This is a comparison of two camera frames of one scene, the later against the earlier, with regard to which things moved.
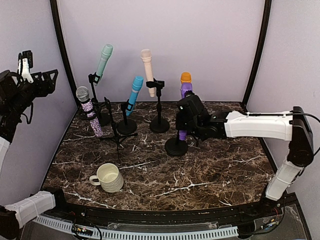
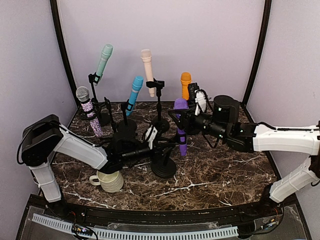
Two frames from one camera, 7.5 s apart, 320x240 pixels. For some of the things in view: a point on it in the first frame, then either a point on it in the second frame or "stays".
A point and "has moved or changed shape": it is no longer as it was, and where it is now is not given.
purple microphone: [186, 87] has moved or changed shape
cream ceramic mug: [110, 179] stays
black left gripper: [44, 91] to [157, 139]
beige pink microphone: [146, 54] stays
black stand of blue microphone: [127, 126] stays
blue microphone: [138, 83] stays
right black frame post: [267, 9] stays
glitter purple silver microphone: [82, 94] stays
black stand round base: [174, 146] to [164, 167]
